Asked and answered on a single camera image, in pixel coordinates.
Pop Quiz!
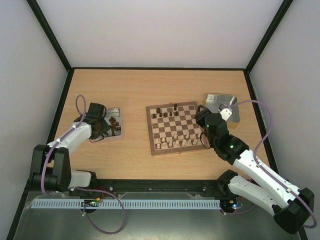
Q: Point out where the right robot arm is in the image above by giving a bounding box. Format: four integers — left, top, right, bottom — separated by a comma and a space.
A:
195, 105, 318, 234

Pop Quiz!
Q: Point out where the dark chess piece in tray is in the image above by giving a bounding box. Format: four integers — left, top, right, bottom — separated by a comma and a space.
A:
109, 116, 119, 127
110, 125, 122, 137

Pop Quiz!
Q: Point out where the wooden chess board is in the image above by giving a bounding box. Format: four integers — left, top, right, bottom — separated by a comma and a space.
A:
146, 101, 204, 156

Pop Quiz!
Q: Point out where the right metal tin tray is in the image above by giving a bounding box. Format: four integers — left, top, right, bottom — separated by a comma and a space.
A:
203, 93, 240, 129

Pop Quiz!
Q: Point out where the metal tin tray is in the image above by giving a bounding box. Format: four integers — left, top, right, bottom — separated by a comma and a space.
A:
101, 107, 123, 142
203, 93, 240, 129

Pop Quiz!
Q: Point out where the left metal tin tray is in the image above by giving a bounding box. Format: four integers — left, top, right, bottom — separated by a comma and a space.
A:
101, 107, 123, 142

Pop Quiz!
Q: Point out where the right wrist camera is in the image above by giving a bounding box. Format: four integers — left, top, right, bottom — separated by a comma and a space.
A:
218, 104, 233, 121

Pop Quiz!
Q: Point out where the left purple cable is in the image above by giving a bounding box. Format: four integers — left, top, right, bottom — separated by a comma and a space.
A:
39, 94, 126, 235

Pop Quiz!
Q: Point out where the purple cable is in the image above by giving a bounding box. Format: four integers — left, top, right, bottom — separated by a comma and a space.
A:
39, 94, 126, 235
222, 99, 318, 229

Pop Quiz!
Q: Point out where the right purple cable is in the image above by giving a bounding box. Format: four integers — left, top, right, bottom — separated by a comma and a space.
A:
222, 99, 318, 229

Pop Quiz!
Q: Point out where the black frame base rail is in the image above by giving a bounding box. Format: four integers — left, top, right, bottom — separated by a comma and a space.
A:
27, 177, 251, 198

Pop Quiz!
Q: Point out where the light blue cable duct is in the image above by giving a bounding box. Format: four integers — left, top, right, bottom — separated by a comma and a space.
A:
30, 199, 221, 210

